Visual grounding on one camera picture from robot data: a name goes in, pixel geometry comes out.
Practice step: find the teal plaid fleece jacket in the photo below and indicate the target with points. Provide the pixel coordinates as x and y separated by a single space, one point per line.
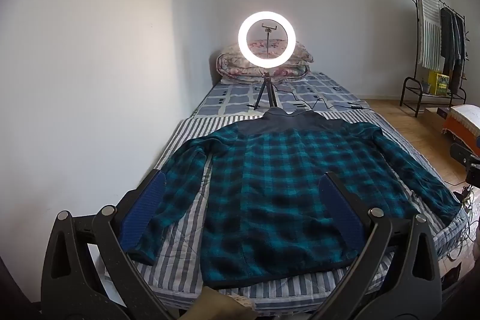
270 192

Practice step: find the black tripod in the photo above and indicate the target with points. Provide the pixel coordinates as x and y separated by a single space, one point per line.
267 84

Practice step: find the yellow box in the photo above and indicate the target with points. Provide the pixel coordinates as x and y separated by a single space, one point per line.
438 84

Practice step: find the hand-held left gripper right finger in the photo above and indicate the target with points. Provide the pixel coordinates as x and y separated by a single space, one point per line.
341 211

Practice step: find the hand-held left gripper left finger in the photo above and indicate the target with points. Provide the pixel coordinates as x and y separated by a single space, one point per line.
150 203

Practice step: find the dark hanging clothes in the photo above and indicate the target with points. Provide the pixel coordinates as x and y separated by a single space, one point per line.
452 42

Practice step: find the blue checked bed sheet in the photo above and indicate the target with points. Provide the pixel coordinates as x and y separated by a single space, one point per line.
232 98

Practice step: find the phone holder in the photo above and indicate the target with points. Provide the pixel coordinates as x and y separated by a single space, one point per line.
269 28

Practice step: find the wooden box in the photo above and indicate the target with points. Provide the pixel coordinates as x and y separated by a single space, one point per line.
437 114

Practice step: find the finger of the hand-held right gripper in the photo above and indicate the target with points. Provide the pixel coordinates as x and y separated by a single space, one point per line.
463 155

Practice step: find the orange bench with white cover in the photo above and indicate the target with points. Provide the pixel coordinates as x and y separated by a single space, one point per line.
461 128

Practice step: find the brown cloth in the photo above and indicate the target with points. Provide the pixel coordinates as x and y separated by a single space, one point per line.
225 305

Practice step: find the small pot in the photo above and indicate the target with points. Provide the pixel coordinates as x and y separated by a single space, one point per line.
426 85

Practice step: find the bed with striped sheet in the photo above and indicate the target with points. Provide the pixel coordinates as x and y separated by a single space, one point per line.
176 248

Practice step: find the black clothes rack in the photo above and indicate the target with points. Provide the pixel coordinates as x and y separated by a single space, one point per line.
403 91

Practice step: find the striped hanging towel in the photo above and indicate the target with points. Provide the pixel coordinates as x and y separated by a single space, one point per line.
429 27

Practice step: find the folded floral quilt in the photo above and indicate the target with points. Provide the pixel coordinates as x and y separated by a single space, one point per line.
232 69

